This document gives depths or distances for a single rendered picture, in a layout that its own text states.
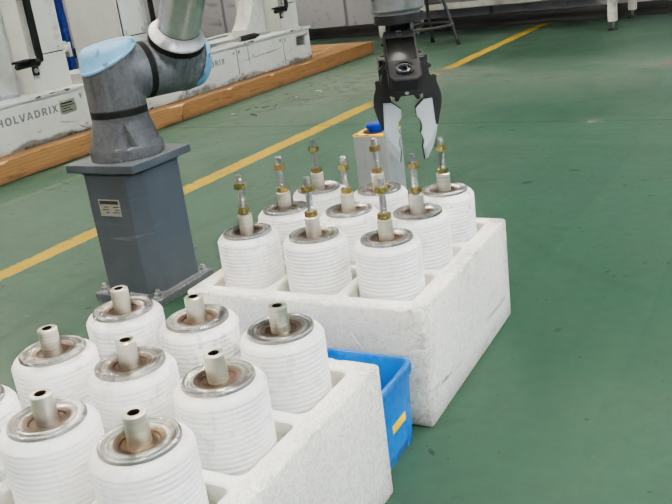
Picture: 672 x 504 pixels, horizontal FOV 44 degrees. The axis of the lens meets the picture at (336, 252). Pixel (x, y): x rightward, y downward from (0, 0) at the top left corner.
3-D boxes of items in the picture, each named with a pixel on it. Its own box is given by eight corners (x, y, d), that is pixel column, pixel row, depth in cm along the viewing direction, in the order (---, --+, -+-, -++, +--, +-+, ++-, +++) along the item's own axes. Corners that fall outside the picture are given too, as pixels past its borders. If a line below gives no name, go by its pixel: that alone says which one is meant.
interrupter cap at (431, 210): (437, 204, 133) (436, 200, 132) (447, 217, 126) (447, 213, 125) (389, 211, 132) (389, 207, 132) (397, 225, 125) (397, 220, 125)
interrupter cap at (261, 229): (272, 223, 134) (271, 219, 134) (271, 238, 127) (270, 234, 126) (225, 230, 134) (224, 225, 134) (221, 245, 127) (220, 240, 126)
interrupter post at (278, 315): (266, 335, 94) (261, 308, 93) (277, 326, 96) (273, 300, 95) (284, 338, 93) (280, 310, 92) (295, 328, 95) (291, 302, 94)
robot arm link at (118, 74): (79, 111, 173) (63, 44, 169) (138, 98, 181) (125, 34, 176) (103, 115, 164) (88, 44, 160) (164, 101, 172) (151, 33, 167)
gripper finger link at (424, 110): (440, 146, 130) (426, 88, 127) (445, 155, 125) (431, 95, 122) (421, 152, 131) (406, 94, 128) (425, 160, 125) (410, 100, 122)
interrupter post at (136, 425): (121, 449, 75) (113, 417, 74) (139, 435, 77) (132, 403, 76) (142, 454, 74) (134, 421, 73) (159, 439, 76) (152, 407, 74)
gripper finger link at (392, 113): (398, 154, 131) (401, 95, 128) (401, 163, 125) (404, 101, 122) (378, 154, 131) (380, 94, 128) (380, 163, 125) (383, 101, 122)
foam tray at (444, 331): (206, 393, 136) (186, 290, 130) (319, 297, 168) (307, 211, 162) (433, 428, 118) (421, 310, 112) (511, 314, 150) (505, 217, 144)
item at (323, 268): (351, 327, 136) (337, 221, 130) (367, 351, 127) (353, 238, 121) (293, 339, 134) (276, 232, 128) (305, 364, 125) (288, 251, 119)
